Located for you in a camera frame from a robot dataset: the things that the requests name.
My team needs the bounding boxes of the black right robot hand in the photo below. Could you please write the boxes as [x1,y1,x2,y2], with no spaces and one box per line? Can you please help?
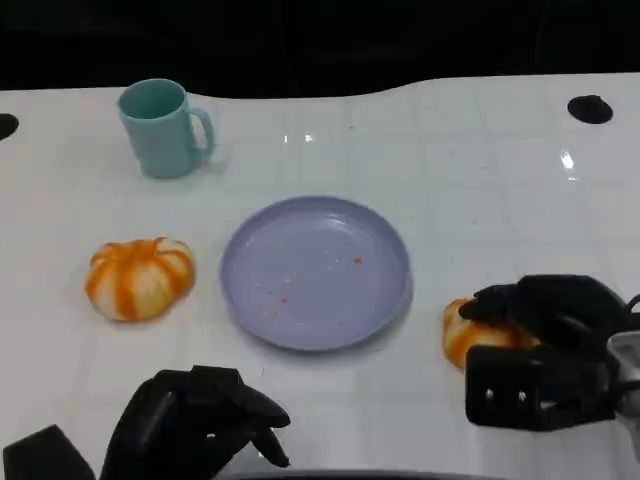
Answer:
[458,273,629,432]

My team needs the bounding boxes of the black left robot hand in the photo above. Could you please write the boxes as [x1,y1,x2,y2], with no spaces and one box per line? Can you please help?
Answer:
[99,364,292,480]

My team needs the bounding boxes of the orange and white bread roll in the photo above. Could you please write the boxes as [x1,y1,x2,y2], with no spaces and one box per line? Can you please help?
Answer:
[83,237,195,322]
[442,298,541,371]

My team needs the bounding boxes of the lilac plate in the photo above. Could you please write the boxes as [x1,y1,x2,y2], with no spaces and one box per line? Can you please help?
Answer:
[219,194,415,351]

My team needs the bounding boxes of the pale green mug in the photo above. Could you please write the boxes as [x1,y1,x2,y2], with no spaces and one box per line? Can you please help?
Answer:
[117,78,216,179]

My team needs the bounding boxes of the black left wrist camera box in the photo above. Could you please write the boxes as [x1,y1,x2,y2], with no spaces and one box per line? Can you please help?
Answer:
[2,424,96,480]

